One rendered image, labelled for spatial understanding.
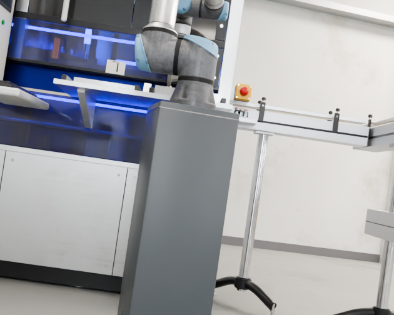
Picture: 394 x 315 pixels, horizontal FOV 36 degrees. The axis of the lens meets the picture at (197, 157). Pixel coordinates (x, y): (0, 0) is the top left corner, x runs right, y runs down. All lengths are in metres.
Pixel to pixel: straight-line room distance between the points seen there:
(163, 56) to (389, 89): 4.71
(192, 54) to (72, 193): 1.11
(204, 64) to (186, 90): 0.10
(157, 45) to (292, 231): 4.26
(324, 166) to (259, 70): 1.13
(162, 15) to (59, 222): 1.20
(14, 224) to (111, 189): 0.45
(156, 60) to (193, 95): 0.17
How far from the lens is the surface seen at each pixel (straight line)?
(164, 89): 2.42
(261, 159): 2.95
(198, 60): 1.94
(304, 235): 6.08
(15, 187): 2.87
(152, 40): 1.97
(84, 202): 2.81
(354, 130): 3.01
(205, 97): 1.92
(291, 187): 5.98
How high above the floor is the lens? 0.58
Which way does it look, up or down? 2 degrees up
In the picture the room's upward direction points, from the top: 8 degrees clockwise
